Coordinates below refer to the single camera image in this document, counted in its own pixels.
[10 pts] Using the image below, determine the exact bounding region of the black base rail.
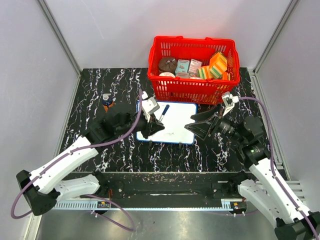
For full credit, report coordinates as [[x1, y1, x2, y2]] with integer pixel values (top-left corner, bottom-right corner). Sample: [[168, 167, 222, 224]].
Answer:
[[62, 171, 258, 211]]

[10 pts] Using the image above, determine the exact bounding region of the blue framed whiteboard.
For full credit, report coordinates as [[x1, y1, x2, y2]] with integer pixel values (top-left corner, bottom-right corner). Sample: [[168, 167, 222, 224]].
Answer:
[[135, 101, 198, 145]]

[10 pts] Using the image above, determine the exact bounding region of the red plastic shopping basket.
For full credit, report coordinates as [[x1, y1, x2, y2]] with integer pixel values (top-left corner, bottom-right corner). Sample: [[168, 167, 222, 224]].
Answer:
[[147, 36, 240, 105]]

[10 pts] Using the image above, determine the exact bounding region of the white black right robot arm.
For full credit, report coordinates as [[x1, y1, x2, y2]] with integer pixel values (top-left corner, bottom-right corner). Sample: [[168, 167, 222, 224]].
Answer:
[[185, 105, 320, 240]]

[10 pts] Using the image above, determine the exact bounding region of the pink small box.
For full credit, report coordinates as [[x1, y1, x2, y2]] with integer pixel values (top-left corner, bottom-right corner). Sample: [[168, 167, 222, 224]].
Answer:
[[188, 59, 202, 77]]

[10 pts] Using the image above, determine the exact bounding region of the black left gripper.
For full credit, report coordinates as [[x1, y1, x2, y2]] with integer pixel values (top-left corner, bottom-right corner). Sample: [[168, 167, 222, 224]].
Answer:
[[116, 112, 166, 140]]

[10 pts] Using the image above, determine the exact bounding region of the white marker with blue cap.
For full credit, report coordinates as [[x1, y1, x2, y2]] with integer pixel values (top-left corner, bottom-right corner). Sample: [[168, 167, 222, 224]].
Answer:
[[158, 104, 170, 123]]

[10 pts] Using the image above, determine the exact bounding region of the brown round package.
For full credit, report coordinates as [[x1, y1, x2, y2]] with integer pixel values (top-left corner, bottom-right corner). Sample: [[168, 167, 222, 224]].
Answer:
[[158, 56, 178, 74]]

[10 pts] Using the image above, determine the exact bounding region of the teal small box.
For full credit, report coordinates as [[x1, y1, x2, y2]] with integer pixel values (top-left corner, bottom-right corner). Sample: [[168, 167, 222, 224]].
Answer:
[[175, 59, 190, 75]]

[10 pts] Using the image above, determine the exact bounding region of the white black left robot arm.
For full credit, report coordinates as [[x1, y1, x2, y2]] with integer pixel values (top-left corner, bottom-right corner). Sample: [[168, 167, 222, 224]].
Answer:
[[16, 100, 165, 216]]

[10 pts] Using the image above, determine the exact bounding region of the orange blue pump bottle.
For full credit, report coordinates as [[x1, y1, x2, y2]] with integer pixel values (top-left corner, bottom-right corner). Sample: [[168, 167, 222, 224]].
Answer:
[[102, 93, 114, 113]]

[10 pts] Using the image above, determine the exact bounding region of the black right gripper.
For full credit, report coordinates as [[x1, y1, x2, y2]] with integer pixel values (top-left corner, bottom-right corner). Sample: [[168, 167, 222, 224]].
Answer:
[[185, 102, 247, 144]]

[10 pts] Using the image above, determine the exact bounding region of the green yellow sponge pack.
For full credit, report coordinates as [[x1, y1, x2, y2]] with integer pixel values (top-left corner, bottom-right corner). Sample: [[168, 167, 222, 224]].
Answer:
[[197, 65, 214, 80]]

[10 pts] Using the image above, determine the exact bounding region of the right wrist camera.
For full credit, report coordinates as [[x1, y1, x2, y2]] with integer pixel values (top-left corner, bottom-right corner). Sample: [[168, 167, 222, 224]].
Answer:
[[221, 91, 239, 117]]

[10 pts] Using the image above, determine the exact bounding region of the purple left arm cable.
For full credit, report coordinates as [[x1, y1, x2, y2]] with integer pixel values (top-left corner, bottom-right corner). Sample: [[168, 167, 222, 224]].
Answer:
[[10, 88, 151, 232]]

